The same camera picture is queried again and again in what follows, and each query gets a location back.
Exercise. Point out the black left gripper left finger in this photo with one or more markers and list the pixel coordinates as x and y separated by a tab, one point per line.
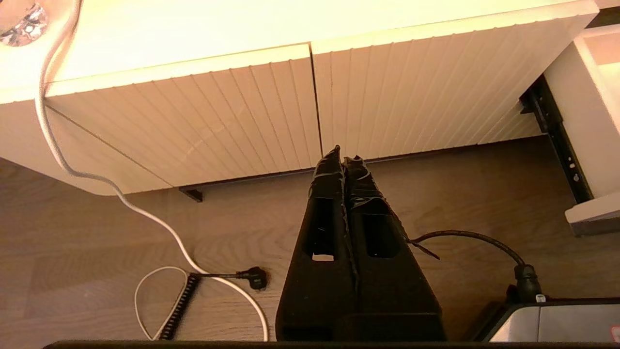
319	291

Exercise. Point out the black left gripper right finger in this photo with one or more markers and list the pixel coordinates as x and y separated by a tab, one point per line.
397	300

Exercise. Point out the white ribbed drawer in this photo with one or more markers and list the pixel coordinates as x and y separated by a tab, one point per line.
581	121

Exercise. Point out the white TV cabinet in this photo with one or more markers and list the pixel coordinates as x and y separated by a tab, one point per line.
193	29

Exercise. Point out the silver grey device box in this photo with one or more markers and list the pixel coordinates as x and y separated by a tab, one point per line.
557	322

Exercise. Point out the white ribbed curved cabinet panel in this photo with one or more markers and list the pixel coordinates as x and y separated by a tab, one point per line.
193	121

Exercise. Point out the white ribbed flat cabinet panel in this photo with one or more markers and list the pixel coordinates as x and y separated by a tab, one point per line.
426	87

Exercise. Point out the clear glass object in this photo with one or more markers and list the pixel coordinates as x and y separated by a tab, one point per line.
26	29

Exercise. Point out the black drawer slide rail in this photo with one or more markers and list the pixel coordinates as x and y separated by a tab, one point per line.
557	140

